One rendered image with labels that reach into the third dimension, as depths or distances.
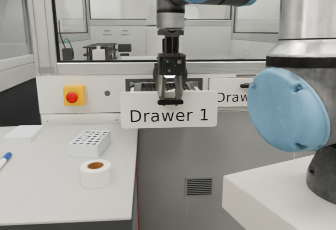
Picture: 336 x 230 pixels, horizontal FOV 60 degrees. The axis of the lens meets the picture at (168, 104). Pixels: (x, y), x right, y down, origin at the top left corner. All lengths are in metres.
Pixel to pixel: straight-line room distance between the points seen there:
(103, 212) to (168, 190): 0.68
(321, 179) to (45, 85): 0.94
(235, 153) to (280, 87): 0.87
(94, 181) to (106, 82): 0.51
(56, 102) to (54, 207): 0.58
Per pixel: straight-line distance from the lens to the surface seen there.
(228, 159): 1.24
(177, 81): 0.83
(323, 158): 0.56
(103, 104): 1.13
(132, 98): 0.86
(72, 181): 0.74
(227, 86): 1.13
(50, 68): 1.15
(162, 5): 0.77
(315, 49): 0.40
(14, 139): 1.04
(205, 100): 0.88
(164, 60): 0.76
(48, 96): 1.17
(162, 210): 1.31
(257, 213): 0.53
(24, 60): 1.98
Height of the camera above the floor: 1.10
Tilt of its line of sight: 14 degrees down
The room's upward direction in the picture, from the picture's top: straight up
